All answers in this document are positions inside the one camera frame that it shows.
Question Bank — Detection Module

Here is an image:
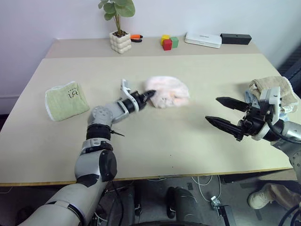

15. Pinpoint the beige trouser leg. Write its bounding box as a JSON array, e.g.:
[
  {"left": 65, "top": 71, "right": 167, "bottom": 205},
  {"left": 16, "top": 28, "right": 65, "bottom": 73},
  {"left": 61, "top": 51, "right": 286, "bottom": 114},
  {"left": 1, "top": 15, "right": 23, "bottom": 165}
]
[{"left": 262, "top": 183, "right": 301, "bottom": 208}]

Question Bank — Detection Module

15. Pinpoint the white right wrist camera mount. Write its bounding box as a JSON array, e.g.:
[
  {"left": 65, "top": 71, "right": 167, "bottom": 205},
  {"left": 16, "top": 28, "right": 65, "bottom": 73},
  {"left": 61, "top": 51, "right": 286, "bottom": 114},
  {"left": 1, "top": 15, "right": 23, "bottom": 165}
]
[{"left": 253, "top": 86, "right": 282, "bottom": 141}]

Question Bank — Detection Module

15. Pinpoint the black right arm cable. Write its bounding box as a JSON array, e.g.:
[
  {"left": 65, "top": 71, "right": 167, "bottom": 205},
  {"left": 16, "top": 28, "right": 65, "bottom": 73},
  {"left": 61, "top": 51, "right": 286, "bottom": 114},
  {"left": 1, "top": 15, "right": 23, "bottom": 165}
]
[{"left": 267, "top": 121, "right": 301, "bottom": 143}]

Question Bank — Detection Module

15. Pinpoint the green folded towel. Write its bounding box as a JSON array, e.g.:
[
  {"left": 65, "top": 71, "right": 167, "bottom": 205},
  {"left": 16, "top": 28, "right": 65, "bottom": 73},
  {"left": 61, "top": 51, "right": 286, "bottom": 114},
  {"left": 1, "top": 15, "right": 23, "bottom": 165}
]
[{"left": 45, "top": 81, "right": 90, "bottom": 122}]

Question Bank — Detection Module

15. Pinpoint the cream bubble plant pot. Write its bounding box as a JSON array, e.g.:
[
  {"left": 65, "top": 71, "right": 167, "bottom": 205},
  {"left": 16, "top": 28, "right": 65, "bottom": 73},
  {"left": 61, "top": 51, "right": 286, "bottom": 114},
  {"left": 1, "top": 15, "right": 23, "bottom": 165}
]
[{"left": 109, "top": 31, "right": 132, "bottom": 54}]

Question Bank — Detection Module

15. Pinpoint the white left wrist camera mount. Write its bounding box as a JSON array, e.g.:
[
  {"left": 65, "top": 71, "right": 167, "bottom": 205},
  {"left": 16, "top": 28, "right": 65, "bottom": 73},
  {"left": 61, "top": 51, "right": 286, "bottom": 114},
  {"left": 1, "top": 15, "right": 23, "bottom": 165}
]
[{"left": 119, "top": 79, "right": 136, "bottom": 101}]

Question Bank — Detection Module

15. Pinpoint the white flat box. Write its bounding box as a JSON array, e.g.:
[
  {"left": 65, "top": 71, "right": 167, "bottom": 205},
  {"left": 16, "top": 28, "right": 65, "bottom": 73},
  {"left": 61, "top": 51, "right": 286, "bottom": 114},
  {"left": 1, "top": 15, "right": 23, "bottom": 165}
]
[{"left": 184, "top": 32, "right": 223, "bottom": 49}]

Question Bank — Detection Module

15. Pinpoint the beige folded towel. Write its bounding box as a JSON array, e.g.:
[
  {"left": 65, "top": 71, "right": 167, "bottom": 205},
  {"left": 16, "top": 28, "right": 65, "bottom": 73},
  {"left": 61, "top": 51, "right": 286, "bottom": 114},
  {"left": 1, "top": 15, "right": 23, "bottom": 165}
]
[{"left": 248, "top": 75, "right": 299, "bottom": 108}]

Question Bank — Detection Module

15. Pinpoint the green leafy plant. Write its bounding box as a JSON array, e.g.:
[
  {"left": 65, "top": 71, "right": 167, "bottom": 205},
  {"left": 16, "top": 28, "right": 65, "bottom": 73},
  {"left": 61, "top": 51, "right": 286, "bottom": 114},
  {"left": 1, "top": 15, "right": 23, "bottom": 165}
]
[{"left": 98, "top": 0, "right": 136, "bottom": 36}]

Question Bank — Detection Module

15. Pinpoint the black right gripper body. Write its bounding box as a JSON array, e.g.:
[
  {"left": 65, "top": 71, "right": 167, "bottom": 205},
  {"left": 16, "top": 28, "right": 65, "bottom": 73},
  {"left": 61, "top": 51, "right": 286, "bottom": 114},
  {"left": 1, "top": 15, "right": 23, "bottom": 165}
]
[{"left": 235, "top": 100, "right": 275, "bottom": 142}]

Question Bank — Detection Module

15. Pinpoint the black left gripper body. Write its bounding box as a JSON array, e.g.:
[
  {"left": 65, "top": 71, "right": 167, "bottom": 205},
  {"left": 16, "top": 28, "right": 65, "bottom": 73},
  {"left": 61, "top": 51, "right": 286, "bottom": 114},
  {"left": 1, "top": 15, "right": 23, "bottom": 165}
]
[{"left": 138, "top": 92, "right": 149, "bottom": 108}]

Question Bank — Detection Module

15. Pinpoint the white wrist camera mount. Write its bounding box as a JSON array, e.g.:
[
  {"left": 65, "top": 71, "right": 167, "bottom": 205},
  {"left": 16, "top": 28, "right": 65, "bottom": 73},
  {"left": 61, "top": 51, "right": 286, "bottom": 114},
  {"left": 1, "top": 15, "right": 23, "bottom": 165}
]
[
  {"left": 253, "top": 86, "right": 282, "bottom": 141},
  {"left": 119, "top": 79, "right": 136, "bottom": 101}
]

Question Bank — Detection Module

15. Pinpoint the white floor cable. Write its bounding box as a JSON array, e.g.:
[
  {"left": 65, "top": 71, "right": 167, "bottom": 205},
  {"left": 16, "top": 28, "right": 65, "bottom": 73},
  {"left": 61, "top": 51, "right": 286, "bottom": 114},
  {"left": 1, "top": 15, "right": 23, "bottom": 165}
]
[{"left": 191, "top": 175, "right": 222, "bottom": 203}]

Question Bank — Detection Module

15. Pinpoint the pink towel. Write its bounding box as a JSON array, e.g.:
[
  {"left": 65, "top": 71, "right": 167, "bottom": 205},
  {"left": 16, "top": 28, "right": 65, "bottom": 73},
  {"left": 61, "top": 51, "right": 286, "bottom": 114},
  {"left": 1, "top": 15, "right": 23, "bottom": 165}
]
[{"left": 143, "top": 75, "right": 190, "bottom": 109}]

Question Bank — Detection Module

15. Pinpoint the dark ribbed panel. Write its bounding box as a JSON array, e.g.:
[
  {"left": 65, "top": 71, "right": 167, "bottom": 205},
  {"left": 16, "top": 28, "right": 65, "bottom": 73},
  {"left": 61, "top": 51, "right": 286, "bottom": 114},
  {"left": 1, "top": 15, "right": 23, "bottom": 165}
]
[{"left": 277, "top": 45, "right": 301, "bottom": 81}]

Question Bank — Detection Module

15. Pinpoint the white sneaker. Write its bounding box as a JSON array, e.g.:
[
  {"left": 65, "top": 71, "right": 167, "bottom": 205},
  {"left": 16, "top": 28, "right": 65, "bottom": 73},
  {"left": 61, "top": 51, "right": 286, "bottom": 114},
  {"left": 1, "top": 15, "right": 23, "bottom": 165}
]
[{"left": 247, "top": 189, "right": 274, "bottom": 210}]

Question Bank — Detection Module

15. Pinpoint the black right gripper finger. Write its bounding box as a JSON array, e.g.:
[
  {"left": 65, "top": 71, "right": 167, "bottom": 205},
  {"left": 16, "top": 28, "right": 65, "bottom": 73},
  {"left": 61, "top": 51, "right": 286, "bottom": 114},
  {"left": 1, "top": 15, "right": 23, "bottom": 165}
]
[
  {"left": 205, "top": 115, "right": 241, "bottom": 139},
  {"left": 215, "top": 96, "right": 249, "bottom": 112}
]

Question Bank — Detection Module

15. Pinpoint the black cable tie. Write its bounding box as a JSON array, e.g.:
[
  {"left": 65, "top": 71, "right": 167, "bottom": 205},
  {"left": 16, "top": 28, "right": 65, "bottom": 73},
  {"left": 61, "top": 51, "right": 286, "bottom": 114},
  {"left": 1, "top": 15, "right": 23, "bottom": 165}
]
[{"left": 109, "top": 127, "right": 126, "bottom": 137}]

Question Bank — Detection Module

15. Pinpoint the black rectangular box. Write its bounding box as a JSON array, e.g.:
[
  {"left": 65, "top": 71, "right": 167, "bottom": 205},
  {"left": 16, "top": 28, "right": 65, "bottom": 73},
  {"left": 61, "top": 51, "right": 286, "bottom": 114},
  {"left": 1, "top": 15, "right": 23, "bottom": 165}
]
[{"left": 220, "top": 33, "right": 252, "bottom": 45}]

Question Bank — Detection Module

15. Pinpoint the dark rounded shape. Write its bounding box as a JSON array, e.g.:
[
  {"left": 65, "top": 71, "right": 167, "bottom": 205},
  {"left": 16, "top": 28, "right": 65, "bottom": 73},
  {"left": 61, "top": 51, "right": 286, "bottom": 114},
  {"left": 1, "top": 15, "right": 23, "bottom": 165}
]
[{"left": 166, "top": 186, "right": 201, "bottom": 223}]

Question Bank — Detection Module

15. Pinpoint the metal clamp bracket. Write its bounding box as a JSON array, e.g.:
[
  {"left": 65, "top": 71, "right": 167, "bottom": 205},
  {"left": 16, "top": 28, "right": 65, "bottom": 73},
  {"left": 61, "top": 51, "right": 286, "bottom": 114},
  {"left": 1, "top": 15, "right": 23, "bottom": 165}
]
[{"left": 210, "top": 195, "right": 236, "bottom": 226}]

